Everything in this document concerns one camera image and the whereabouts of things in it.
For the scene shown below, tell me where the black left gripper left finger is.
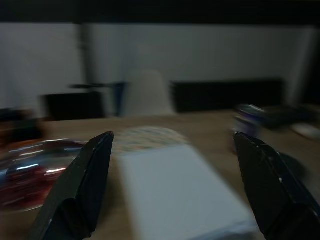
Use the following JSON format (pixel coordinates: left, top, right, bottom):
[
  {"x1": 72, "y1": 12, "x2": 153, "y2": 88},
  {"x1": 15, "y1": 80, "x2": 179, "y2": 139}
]
[{"x1": 29, "y1": 131, "x2": 115, "y2": 240}]

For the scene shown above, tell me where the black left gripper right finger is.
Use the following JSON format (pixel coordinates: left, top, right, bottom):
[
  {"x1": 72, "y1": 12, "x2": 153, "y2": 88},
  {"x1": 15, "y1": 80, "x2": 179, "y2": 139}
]
[{"x1": 233, "y1": 131, "x2": 320, "y2": 240}]

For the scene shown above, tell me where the white rectangular box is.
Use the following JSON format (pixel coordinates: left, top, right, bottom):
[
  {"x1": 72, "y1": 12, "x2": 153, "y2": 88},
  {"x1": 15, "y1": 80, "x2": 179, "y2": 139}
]
[{"x1": 116, "y1": 144, "x2": 260, "y2": 237}]

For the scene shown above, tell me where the silver bowl with wrapped sweets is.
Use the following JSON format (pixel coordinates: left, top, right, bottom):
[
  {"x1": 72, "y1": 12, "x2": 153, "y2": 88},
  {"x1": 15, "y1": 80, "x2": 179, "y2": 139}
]
[{"x1": 0, "y1": 138, "x2": 87, "y2": 213}]

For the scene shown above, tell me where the small white oval object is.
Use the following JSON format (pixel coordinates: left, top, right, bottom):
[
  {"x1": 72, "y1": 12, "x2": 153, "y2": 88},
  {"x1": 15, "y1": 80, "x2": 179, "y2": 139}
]
[{"x1": 291, "y1": 123, "x2": 320, "y2": 138}]

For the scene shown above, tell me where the flat black box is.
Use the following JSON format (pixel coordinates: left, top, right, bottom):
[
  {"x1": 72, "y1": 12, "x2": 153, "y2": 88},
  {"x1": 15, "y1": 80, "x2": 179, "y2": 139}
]
[{"x1": 259, "y1": 106, "x2": 320, "y2": 130}]

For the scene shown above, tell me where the purple drink can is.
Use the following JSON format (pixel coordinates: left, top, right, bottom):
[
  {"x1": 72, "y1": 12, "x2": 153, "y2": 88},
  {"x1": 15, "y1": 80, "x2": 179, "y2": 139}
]
[{"x1": 231, "y1": 103, "x2": 266, "y2": 141}]

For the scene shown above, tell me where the small black foam panel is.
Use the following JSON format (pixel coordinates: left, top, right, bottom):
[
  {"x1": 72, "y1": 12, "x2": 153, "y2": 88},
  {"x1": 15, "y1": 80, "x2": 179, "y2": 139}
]
[{"x1": 41, "y1": 92, "x2": 107, "y2": 120}]

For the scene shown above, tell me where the round woven placemat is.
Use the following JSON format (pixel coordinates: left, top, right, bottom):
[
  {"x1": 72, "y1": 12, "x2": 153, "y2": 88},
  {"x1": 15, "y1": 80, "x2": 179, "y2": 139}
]
[{"x1": 112, "y1": 125, "x2": 192, "y2": 155}]

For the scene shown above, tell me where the blue container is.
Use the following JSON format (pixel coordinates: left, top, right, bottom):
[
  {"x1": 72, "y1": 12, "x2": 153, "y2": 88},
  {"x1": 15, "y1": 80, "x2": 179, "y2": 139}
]
[{"x1": 111, "y1": 81, "x2": 130, "y2": 117}]

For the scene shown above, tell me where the wide black foam panel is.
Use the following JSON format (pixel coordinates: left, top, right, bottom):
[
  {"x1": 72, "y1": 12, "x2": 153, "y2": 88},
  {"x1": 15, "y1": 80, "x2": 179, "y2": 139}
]
[{"x1": 169, "y1": 79, "x2": 286, "y2": 113}]

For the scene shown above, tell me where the white plastic chair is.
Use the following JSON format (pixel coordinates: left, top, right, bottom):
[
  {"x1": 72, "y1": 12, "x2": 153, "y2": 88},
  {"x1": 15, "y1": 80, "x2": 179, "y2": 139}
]
[{"x1": 122, "y1": 69, "x2": 175, "y2": 117}]

